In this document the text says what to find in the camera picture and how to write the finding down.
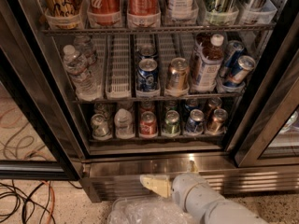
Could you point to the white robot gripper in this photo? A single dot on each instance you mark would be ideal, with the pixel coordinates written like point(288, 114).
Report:
point(184, 188)

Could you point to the blue pepsi can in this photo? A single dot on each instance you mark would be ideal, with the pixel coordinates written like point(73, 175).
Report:
point(194, 124)
point(188, 106)
point(147, 75)

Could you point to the red coke can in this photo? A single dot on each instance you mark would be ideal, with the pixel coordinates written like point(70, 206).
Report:
point(148, 124)
point(147, 106)

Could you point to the glass fridge door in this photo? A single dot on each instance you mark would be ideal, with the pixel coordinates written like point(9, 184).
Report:
point(266, 135)
point(32, 73)

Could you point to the tea bottle rear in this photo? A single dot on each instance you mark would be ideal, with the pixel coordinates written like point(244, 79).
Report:
point(200, 40)

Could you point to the clear plastic bag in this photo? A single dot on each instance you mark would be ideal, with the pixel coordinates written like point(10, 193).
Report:
point(147, 210)

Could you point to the blue pepsi can middle front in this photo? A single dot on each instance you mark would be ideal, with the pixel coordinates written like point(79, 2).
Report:
point(147, 75)

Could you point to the red bull can front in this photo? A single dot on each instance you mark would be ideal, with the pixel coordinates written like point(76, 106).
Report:
point(243, 66)

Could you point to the copper can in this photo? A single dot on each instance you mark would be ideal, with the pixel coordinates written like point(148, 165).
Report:
point(215, 124)
point(212, 104)

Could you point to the red can top shelf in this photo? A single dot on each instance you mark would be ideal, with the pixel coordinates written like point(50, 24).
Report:
point(143, 0)

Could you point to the red bull can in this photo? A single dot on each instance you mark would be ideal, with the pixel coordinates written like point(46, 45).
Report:
point(232, 52)
point(243, 66)

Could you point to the silver green can front bottom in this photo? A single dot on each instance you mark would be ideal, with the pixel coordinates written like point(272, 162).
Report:
point(100, 127)

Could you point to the coca cola can top shelf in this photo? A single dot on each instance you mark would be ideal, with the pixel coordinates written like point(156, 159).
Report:
point(105, 12)

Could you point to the blue pepsi can rear bottom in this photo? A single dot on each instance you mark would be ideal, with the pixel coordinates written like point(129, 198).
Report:
point(188, 106)

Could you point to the copper can front bottom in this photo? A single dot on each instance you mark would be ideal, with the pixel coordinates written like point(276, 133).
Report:
point(215, 124)

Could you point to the red coke can rear bottom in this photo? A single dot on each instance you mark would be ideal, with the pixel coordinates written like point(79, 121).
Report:
point(147, 106)

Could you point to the red bull can rear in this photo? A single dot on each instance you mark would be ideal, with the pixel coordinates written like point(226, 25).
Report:
point(232, 52)

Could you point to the right glass fridge door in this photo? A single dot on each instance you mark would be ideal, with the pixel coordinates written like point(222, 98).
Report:
point(266, 135)

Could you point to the dark can middle rear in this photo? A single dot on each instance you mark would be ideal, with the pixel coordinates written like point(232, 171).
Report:
point(147, 51)

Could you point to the left glass fridge door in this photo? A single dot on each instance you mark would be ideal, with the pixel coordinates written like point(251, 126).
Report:
point(32, 73)

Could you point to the water bottle rear middle shelf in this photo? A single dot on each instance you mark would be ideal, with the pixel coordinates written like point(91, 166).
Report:
point(84, 44)

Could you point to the stainless fridge base grille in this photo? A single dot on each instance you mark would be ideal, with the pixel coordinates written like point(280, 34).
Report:
point(110, 179)

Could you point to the green can rear bottom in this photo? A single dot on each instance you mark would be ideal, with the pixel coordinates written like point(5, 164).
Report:
point(170, 105)

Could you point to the silver can rear bottom left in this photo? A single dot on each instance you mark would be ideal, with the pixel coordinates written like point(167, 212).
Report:
point(103, 109)

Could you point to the red coke can front bottom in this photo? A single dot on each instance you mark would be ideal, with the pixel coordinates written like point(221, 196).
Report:
point(148, 124)

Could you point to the copper can middle shelf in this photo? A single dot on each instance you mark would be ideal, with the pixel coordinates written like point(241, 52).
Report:
point(177, 74)

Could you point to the small water bottle bottom shelf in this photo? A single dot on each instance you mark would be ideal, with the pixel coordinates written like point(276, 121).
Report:
point(124, 124)

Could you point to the water bottle front middle shelf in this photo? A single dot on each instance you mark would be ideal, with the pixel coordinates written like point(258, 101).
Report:
point(83, 77)

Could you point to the copper can rear bottom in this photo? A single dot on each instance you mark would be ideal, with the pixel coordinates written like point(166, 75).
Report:
point(212, 104)

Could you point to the blue pepsi can front bottom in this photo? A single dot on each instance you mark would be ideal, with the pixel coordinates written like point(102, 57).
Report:
point(194, 124)

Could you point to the yellow can top shelf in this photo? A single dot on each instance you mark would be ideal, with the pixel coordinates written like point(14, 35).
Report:
point(63, 12)

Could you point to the tea bottle white cap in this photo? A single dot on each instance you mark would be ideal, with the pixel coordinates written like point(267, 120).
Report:
point(209, 62)

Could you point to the white label bottle top shelf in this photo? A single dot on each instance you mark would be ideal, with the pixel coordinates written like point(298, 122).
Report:
point(179, 9)

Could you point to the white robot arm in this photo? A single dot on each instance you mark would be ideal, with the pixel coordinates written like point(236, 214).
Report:
point(229, 213)

